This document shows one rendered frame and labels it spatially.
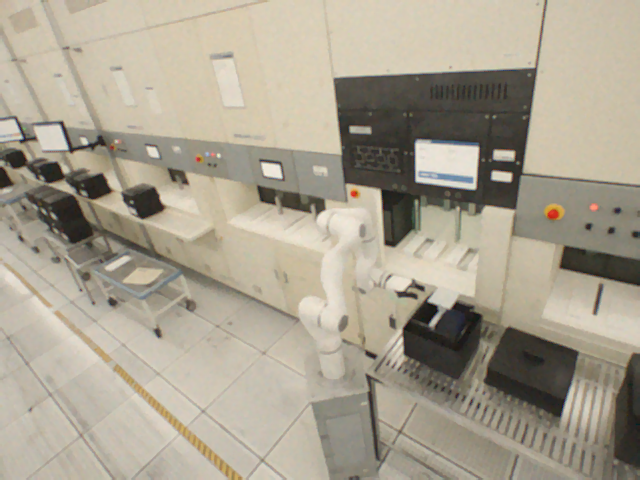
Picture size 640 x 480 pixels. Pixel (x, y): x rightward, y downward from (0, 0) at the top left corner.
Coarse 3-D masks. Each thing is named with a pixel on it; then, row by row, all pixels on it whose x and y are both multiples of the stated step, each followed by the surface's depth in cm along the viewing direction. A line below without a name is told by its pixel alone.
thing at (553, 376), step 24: (504, 336) 167; (528, 336) 165; (504, 360) 156; (528, 360) 155; (552, 360) 153; (576, 360) 152; (504, 384) 153; (528, 384) 145; (552, 384) 144; (552, 408) 143
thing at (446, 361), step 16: (480, 320) 169; (416, 336) 166; (480, 336) 177; (416, 352) 172; (432, 352) 165; (448, 352) 158; (464, 352) 160; (432, 368) 170; (448, 368) 163; (464, 368) 167
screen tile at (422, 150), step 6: (420, 150) 169; (426, 150) 167; (432, 150) 165; (438, 156) 165; (420, 162) 172; (426, 162) 170; (432, 162) 168; (438, 162) 166; (426, 168) 171; (432, 168) 170; (438, 168) 168
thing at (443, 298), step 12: (444, 288) 167; (432, 300) 162; (444, 300) 161; (456, 300) 161; (420, 312) 173; (432, 312) 186; (444, 312) 165; (468, 312) 171; (420, 324) 164; (432, 324) 160; (468, 324) 169; (432, 336) 164; (444, 336) 159; (456, 336) 157; (468, 336) 175; (456, 348) 162
